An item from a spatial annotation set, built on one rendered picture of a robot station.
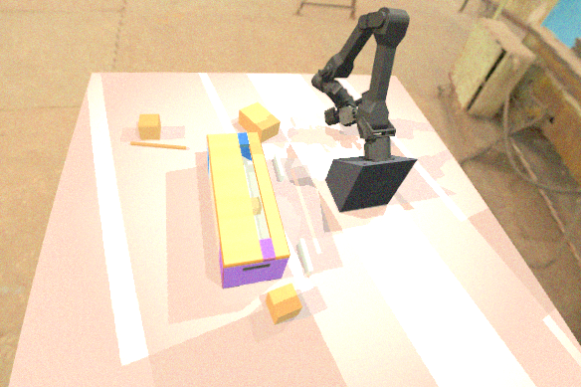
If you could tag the orange cube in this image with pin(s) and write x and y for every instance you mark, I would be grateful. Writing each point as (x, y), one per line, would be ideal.
(149, 126)
(255, 118)
(283, 303)

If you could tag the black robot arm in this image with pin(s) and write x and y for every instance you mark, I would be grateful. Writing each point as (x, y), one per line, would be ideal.
(389, 27)

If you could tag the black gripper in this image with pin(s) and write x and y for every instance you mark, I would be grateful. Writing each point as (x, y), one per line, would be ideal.
(331, 116)

